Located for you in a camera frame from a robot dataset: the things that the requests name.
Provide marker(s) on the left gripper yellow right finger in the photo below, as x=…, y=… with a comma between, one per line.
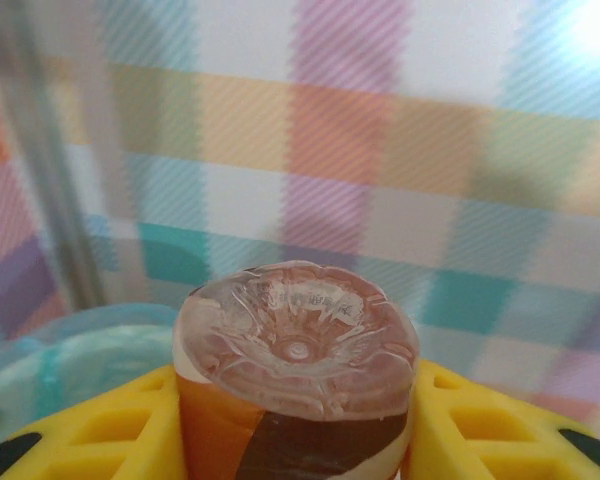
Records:
x=480, y=450

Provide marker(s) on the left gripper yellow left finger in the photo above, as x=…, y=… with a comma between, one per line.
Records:
x=105, y=450

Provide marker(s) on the bottle brown orange label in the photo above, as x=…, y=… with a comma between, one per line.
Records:
x=295, y=350

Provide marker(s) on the aluminium corner post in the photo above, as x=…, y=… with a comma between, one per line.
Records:
x=45, y=150

